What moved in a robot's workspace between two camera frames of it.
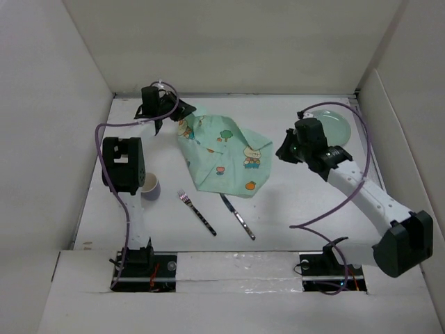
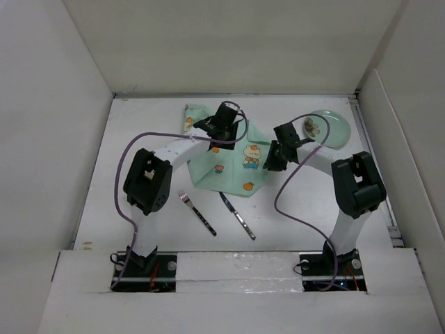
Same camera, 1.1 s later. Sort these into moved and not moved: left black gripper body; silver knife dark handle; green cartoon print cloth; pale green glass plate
Moved: left black gripper body
Not moved: green cartoon print cloth; pale green glass plate; silver knife dark handle
